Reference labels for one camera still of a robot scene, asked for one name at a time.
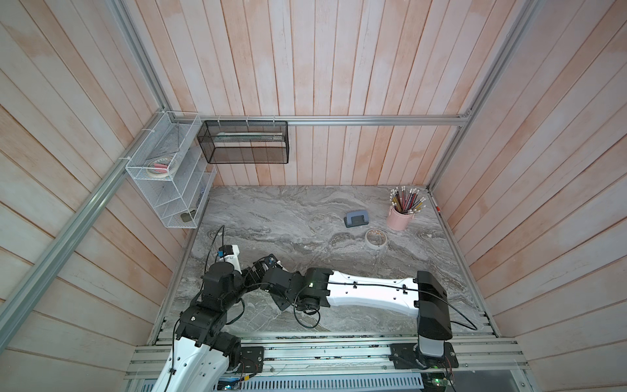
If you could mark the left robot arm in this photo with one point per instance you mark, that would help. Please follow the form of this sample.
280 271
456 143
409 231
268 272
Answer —
201 351

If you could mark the pink pencil cup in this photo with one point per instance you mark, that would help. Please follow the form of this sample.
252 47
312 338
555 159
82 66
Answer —
398 221

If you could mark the white wire shelf rack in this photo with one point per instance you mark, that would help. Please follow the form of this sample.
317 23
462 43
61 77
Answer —
178 200

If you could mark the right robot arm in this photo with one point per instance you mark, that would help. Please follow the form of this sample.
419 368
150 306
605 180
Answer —
421 297

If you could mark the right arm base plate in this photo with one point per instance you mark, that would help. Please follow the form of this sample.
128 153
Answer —
409 356

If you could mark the aluminium mounting rail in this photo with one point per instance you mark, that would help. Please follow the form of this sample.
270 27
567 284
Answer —
371 354

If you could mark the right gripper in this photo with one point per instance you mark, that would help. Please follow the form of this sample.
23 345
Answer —
282 305

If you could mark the tape roll on shelf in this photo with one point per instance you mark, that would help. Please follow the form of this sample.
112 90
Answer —
162 167

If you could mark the black mesh basket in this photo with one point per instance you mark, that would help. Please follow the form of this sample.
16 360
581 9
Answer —
244 142

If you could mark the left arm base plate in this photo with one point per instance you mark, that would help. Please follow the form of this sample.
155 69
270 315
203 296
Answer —
248 360

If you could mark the bundle of pencils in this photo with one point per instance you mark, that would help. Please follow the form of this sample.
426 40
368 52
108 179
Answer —
407 201

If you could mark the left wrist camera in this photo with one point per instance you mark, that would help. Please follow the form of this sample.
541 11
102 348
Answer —
229 254

